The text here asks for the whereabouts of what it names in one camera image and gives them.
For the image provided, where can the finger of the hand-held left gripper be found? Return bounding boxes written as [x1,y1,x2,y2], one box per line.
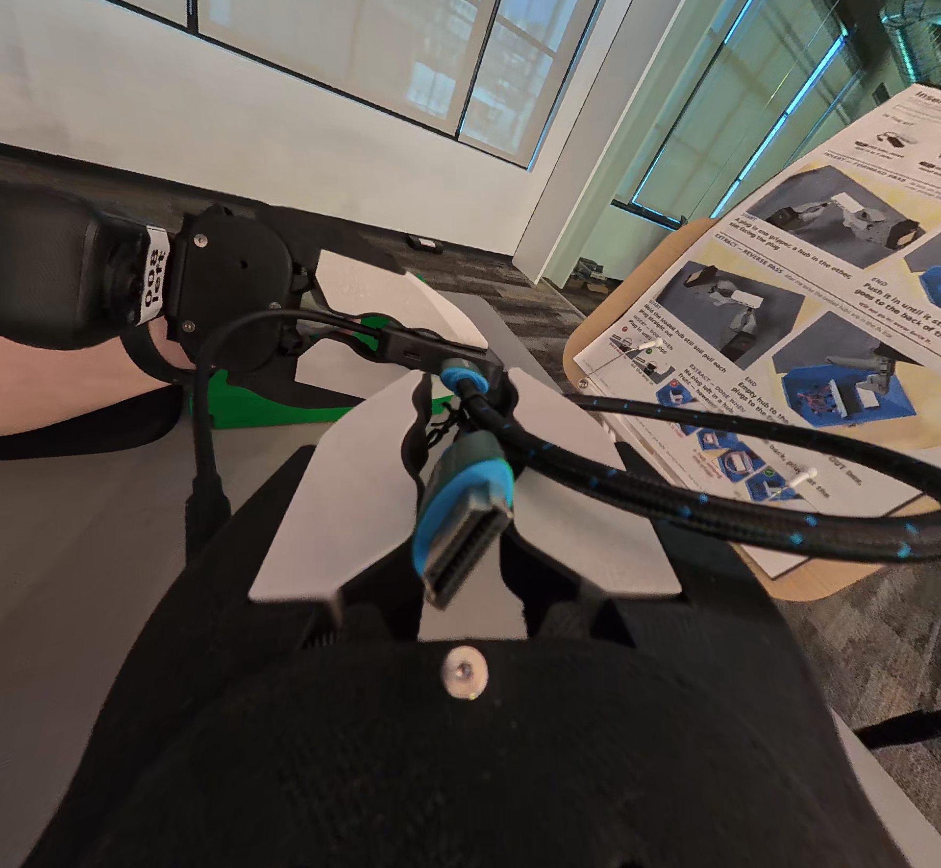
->
[317,251,486,355]
[295,339,427,402]

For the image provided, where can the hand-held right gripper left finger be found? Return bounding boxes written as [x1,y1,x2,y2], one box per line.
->
[250,369,439,607]

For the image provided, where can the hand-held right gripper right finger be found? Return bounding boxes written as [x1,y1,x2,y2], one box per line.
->
[493,366,682,602]

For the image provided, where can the braided hdmi cable green plugs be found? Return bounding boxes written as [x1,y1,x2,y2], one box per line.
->
[361,313,941,612]

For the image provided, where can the black usb hub lead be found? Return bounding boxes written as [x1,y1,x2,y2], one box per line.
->
[184,307,317,560]

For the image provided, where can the person's left forearm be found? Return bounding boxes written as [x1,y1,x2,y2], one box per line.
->
[0,337,192,440]

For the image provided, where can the instruction sheet on stand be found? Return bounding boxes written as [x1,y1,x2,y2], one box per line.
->
[564,215,941,604]

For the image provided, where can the printed instruction sheet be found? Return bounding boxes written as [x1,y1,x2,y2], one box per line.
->
[574,82,941,579]

